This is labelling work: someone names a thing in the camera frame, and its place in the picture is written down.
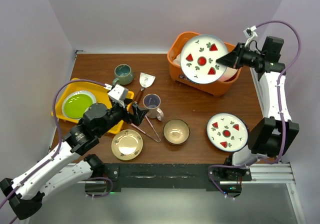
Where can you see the orange plastic bin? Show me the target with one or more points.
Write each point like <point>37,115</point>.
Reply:
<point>217,88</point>

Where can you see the lavender mug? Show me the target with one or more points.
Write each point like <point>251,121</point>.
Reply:
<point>152,102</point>

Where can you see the metal spatula with wooden handle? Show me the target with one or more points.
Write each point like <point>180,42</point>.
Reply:
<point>146,80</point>

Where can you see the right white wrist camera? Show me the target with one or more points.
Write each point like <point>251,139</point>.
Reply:
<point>250,34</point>

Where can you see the yellow plastic tray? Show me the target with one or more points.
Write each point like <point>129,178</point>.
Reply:
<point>98,91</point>

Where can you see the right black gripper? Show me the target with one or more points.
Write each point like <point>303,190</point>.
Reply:
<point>233,59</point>

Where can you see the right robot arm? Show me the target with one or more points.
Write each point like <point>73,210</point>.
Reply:
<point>273,135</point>

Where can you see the watermelon pattern plate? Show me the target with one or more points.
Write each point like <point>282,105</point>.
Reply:
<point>198,59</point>
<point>227,132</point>

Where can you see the green plate with grey rim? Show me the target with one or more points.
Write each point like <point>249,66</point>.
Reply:
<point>77,103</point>

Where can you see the small cream floral plate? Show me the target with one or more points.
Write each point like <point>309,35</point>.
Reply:
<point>127,145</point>

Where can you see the aluminium frame rail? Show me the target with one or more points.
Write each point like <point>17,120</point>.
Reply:
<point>179,101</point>

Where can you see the green ceramic mug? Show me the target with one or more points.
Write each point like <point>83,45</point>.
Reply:
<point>123,75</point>

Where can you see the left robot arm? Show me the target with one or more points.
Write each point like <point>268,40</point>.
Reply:
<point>23,193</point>

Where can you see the cream and pink branch plate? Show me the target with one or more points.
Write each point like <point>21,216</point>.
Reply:
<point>228,74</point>

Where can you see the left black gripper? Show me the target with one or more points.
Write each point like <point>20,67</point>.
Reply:
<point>138,114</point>

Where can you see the cream bowl with dark rim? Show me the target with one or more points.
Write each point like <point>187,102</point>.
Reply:
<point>176,132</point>

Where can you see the white divided plate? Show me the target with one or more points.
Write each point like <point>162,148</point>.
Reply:
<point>177,60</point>

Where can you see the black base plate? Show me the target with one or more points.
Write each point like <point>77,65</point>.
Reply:
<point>170,176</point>

